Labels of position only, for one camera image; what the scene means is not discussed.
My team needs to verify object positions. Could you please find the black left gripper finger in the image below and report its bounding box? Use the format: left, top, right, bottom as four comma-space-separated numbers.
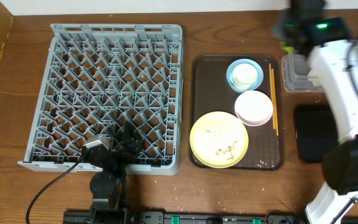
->
122, 121, 137, 142
106, 129, 118, 146

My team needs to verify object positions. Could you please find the light blue bowl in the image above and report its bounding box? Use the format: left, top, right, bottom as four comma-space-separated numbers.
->
226, 58, 264, 93

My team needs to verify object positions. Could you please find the white plastic cup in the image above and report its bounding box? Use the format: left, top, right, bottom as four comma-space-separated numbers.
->
232, 63, 258, 90

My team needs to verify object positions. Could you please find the yellow pandan cake wrapper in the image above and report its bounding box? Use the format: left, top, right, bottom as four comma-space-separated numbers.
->
280, 41, 295, 52

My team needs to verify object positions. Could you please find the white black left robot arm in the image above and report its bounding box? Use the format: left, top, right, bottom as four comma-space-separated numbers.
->
81, 122, 142, 224

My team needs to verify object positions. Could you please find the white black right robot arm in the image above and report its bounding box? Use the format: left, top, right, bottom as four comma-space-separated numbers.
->
273, 0, 358, 223

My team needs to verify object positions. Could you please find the clear plastic waste bin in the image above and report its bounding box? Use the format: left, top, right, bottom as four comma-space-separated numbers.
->
282, 44, 358, 92

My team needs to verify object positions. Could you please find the black waste bin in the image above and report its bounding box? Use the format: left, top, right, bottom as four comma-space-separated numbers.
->
294, 105, 339, 164

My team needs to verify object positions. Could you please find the grey plastic dish rack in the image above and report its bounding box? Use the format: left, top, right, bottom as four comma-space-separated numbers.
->
21, 24, 184, 175

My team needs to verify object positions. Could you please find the wooden chopstick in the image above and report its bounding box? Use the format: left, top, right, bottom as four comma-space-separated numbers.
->
272, 68, 279, 136
268, 63, 277, 130

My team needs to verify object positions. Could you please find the yellow plate with crumbs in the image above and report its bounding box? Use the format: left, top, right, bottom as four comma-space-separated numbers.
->
190, 111, 249, 169

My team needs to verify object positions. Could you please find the pink bowl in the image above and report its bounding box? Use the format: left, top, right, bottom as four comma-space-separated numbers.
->
234, 90, 273, 126

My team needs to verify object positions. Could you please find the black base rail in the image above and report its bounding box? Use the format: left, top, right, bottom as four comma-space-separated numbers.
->
62, 211, 304, 224

